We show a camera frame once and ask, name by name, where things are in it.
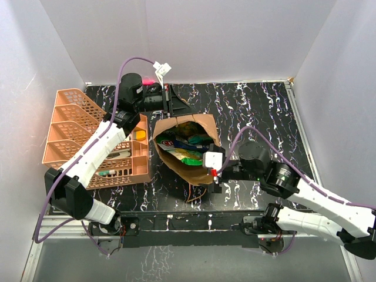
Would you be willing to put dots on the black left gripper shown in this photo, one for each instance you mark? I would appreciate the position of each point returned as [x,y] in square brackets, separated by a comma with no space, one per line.
[172,105]

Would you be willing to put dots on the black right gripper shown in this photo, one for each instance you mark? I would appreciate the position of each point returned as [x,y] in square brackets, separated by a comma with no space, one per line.
[214,186]

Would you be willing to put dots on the brown paper bag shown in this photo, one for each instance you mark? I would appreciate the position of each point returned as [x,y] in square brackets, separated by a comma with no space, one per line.
[196,129]

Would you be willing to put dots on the green Chuba snack bag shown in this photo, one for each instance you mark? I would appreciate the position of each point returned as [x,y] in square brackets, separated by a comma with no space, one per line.
[181,149]

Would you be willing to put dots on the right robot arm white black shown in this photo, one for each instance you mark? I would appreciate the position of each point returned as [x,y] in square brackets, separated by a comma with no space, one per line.
[332,217]

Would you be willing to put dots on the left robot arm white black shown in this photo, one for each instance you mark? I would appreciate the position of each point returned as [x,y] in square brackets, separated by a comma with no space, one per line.
[66,186]

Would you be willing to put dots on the red LED strip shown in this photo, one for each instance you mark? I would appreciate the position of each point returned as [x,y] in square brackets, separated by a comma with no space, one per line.
[148,81]

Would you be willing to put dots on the yellow object in organizer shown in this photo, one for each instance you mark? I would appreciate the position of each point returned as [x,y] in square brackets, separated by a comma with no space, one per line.
[139,135]

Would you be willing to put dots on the peach plastic desk organizer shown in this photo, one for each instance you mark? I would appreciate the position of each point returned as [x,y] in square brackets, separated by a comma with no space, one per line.
[75,118]

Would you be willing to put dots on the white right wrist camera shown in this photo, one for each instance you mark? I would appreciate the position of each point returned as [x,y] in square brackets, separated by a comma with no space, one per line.
[213,161]

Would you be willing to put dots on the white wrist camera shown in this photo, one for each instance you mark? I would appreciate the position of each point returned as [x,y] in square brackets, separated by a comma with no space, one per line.
[161,69]
[213,161]

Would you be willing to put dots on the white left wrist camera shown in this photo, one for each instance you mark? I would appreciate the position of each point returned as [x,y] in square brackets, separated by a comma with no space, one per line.
[161,69]

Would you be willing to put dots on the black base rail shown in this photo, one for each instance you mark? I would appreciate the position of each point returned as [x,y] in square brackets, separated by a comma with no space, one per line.
[187,228]

